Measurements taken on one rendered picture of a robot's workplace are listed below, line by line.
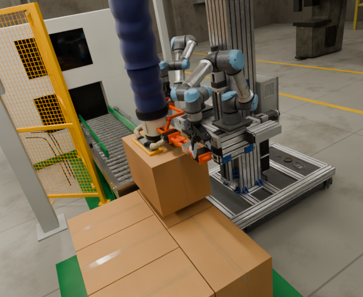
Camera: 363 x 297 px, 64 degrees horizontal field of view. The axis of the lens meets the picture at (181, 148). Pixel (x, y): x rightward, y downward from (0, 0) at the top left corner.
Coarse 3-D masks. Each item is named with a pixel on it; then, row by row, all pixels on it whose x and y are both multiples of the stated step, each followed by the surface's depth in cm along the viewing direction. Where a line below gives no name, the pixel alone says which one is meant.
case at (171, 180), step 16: (176, 128) 226; (128, 144) 214; (128, 160) 232; (144, 160) 188; (160, 160) 185; (176, 160) 186; (192, 160) 192; (144, 176) 202; (160, 176) 184; (176, 176) 190; (192, 176) 197; (208, 176) 204; (144, 192) 221; (160, 192) 188; (176, 192) 195; (192, 192) 202; (208, 192) 209; (160, 208) 194; (176, 208) 200
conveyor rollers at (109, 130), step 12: (96, 120) 433; (108, 120) 424; (96, 132) 392; (108, 132) 382; (120, 132) 373; (132, 132) 369; (108, 144) 349; (120, 144) 339; (120, 156) 313; (120, 168) 289; (120, 180) 271
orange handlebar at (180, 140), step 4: (172, 108) 231; (176, 108) 226; (180, 112) 217; (172, 116) 213; (176, 116) 215; (156, 128) 197; (164, 128) 195; (160, 132) 192; (176, 136) 182; (172, 140) 179; (176, 140) 174; (180, 140) 174; (184, 140) 174; (176, 144) 175; (180, 144) 170; (208, 156) 153; (204, 160) 152
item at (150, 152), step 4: (144, 136) 218; (132, 140) 218; (136, 140) 213; (140, 144) 206; (144, 144) 204; (148, 144) 199; (144, 148) 200; (148, 148) 197; (160, 148) 196; (148, 152) 194; (152, 152) 193; (156, 152) 193; (160, 152) 195
